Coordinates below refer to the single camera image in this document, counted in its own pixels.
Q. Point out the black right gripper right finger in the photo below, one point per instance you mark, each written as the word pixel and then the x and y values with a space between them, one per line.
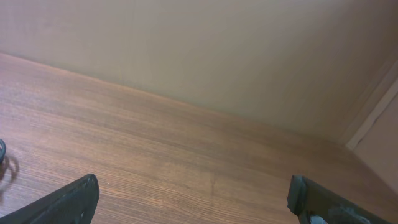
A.
pixel 312 203

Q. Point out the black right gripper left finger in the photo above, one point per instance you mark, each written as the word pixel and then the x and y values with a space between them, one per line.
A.
pixel 73 203

